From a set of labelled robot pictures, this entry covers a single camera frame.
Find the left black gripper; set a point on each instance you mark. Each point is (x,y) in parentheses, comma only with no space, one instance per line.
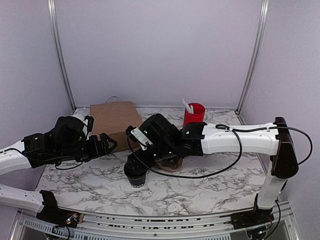
(96,151)

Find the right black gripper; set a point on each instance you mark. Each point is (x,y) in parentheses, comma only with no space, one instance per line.
(136,168)

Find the black paper coffee cup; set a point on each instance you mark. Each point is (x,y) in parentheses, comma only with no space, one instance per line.
(137,181)

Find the brown paper bag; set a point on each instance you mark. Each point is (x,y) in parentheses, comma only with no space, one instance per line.
(113,118)

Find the brown pulp cup carrier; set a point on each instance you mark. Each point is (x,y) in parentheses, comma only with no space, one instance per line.
(171,165)

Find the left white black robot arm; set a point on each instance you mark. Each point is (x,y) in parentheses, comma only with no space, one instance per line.
(36,151)

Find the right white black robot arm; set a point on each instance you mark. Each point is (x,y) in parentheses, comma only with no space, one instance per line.
(272,139)

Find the orange white bowl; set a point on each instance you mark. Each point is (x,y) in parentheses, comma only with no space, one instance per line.
(79,116)

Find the white wrapped straws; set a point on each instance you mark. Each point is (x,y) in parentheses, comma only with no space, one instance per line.
(189,108)

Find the red cylindrical container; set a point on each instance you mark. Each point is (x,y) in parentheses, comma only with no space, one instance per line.
(197,116)

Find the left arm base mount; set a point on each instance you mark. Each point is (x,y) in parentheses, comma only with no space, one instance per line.
(60,217)

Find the left aluminium frame post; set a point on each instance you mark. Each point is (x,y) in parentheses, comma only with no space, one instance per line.
(59,53)

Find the aluminium frame post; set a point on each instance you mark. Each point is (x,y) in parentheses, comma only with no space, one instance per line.
(257,46)
(59,53)

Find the front aluminium rail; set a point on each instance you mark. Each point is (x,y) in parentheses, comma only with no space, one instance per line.
(102,226)

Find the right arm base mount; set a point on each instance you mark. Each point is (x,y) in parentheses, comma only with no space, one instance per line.
(249,219)

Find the right aluminium frame post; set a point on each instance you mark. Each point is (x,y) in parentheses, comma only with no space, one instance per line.
(257,46)

